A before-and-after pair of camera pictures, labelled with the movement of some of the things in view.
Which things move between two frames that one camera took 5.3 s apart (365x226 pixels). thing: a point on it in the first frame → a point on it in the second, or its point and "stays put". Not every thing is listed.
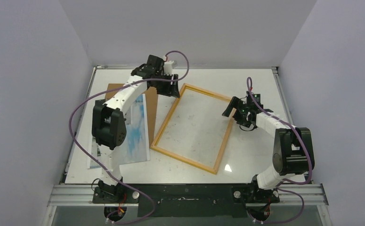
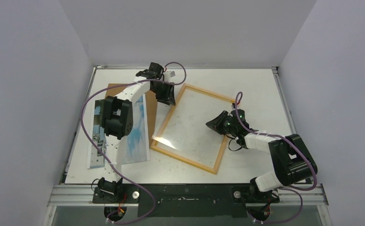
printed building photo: [135, 148] stays put
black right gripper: [239, 110] → [220, 122]
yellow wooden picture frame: [183, 159] stays put
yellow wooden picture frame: [193, 128] stays put
